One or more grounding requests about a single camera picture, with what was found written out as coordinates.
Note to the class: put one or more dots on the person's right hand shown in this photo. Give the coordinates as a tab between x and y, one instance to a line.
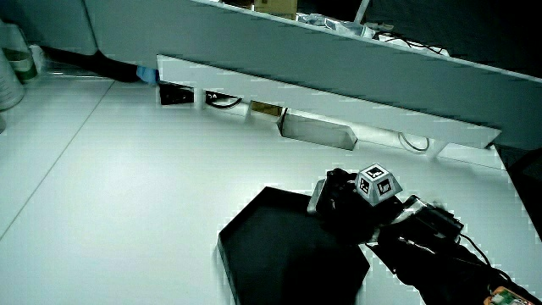
345	212

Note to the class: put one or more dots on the black plate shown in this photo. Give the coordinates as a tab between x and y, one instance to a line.
279	250

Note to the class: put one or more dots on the person's right forearm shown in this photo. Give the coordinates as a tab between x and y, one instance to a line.
436	267

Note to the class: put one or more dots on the yellow label plate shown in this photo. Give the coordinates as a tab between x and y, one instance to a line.
266	109

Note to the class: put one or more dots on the grey metal box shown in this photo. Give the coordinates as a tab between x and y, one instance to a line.
317	131

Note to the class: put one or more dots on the black wrist tracker box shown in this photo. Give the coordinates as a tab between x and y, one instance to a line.
438	220

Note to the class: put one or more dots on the white shelf board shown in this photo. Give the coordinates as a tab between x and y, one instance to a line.
296	95

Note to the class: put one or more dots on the white partition panel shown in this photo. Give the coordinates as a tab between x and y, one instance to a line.
339	59

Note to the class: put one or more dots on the green circuit board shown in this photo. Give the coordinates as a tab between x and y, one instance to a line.
506	298

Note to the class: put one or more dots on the clear plastic bag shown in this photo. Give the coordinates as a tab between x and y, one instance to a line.
339	26

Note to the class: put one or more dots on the white pole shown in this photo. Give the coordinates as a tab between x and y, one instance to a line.
362	10

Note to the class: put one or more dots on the cardboard box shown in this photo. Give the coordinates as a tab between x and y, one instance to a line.
275	7

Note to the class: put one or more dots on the blue cloth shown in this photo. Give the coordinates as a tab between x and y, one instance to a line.
148	75

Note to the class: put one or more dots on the white cabinet panel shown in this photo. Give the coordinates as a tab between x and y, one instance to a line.
46	23

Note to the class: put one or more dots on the white cup with green band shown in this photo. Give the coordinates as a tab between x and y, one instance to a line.
21	59

